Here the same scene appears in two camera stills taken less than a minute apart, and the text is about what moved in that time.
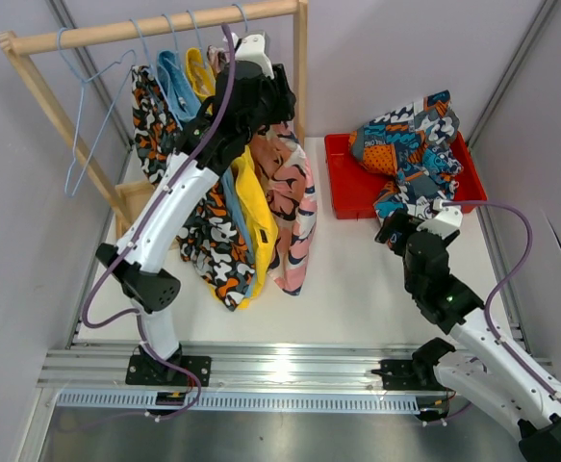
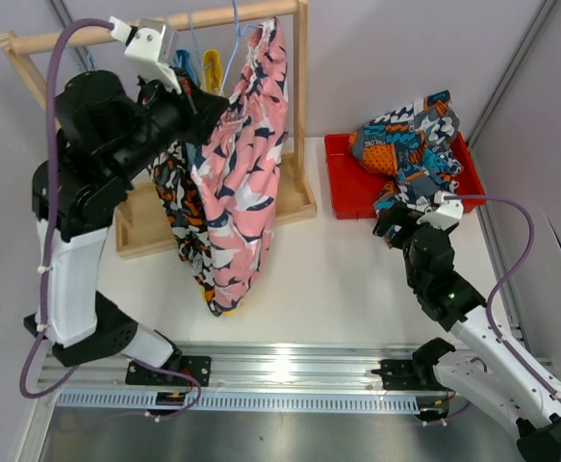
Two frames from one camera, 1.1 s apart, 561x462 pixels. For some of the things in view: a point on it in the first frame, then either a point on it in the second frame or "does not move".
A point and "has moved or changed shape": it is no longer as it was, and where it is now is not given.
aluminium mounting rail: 91,377 does not move
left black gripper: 285,98 to 201,122
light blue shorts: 186,96 to 182,59
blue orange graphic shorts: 411,142 does not move
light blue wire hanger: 80,113 has moved or changed shape
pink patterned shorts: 283,161 to 235,173
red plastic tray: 351,189 does not move
